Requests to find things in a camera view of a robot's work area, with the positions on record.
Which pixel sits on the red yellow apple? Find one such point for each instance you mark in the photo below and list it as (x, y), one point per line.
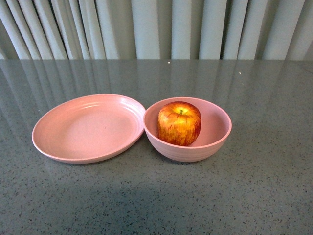
(179, 123)

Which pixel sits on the pink bowl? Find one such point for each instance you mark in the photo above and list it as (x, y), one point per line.
(216, 126)

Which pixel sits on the pink round plate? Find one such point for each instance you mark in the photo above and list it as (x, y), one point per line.
(89, 129)

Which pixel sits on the white vertical blinds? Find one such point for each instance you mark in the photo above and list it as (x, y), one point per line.
(156, 29)

